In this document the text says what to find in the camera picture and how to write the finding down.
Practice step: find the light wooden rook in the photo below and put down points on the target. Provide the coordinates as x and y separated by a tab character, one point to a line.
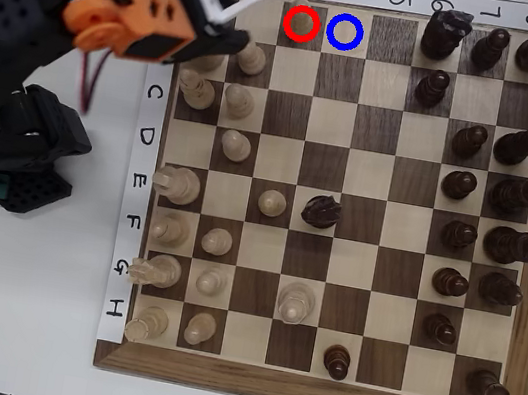
146	324

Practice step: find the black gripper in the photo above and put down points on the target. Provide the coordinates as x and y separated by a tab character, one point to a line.
221	41

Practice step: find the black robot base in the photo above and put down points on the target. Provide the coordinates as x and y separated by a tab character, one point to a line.
47	131

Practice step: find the dark wooden queen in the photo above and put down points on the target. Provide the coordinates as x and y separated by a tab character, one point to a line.
518	195

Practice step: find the light wooden bishop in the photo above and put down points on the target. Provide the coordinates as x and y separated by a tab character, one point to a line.
170	230
196	90

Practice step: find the wooden chessboard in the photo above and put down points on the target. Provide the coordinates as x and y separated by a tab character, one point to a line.
376	130

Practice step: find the light wooden king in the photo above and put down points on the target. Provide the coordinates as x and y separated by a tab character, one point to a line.
178	184

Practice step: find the dark wooden knight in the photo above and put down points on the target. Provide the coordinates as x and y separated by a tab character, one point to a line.
443	35
321	211

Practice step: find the white letter label strip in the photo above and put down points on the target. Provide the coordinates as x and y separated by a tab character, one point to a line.
151	113

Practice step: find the dark wooden king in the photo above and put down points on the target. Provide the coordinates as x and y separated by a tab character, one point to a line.
511	246

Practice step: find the light wooden queen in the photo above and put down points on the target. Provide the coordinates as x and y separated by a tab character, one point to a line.
296	301

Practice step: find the light wooden pawn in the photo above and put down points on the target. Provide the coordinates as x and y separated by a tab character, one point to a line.
216	241
238	100
235	145
271	203
199	328
301	22
254	60
211	281

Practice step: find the dark wooden bishop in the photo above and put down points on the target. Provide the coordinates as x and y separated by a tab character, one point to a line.
516	147
499	289

